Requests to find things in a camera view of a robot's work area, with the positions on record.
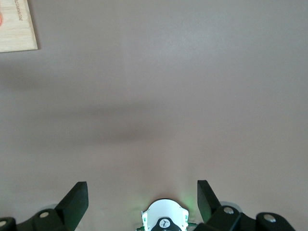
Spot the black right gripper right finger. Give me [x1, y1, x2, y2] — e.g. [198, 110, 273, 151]
[193, 180, 296, 231]

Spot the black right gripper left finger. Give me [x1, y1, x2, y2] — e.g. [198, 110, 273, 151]
[0, 181, 89, 231]

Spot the brown table mat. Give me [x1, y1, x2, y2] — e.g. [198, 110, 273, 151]
[0, 0, 308, 231]

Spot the bamboo cutting board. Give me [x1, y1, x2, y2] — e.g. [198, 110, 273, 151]
[0, 0, 39, 53]

